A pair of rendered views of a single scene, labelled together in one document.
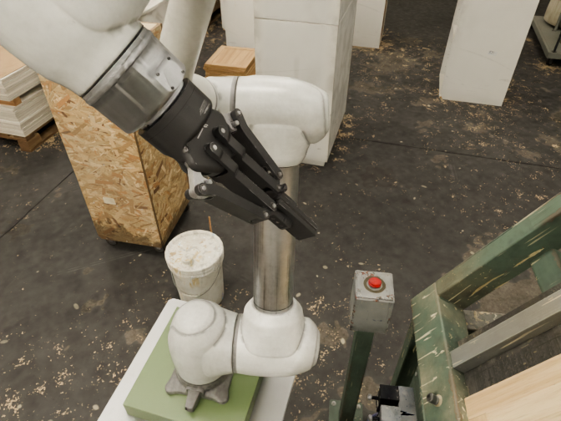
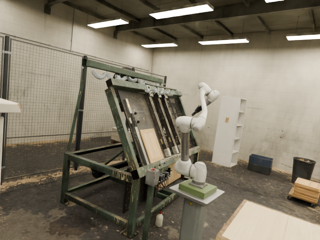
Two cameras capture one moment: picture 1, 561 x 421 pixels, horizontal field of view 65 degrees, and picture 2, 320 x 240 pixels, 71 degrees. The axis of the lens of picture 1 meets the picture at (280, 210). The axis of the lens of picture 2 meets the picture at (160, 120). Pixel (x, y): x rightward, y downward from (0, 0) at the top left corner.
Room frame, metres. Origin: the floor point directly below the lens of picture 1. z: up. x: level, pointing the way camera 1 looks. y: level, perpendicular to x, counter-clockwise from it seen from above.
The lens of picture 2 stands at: (3.29, 0.67, 1.80)
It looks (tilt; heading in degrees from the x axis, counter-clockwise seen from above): 6 degrees down; 202
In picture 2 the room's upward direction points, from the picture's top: 7 degrees clockwise
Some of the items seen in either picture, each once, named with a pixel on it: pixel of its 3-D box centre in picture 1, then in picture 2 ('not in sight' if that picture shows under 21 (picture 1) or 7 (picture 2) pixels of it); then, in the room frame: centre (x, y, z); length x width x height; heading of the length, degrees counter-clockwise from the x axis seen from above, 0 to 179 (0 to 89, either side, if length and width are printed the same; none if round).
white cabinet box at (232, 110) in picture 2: not in sight; (229, 131); (-3.82, 0.16, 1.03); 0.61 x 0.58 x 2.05; 164
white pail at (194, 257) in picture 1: (198, 266); not in sight; (1.59, 0.44, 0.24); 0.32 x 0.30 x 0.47; 164
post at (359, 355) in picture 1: (355, 375); (147, 214); (0.88, -0.29, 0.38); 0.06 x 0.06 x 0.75; 83
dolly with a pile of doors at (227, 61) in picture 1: (235, 72); not in sight; (4.27, 0.45, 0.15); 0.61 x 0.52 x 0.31; 164
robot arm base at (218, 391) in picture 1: (201, 370); (199, 182); (0.65, 0.22, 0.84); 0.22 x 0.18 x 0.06; 169
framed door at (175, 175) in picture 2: not in sight; (172, 168); (-0.54, -0.50, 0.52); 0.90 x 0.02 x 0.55; 173
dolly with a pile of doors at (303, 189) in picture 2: not in sight; (304, 191); (-2.16, 1.97, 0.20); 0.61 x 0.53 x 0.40; 164
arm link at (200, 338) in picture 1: (202, 337); (199, 171); (0.66, 0.21, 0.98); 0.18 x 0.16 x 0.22; 86
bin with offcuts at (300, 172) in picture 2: not in sight; (302, 171); (-3.46, 2.14, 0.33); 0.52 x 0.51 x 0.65; 164
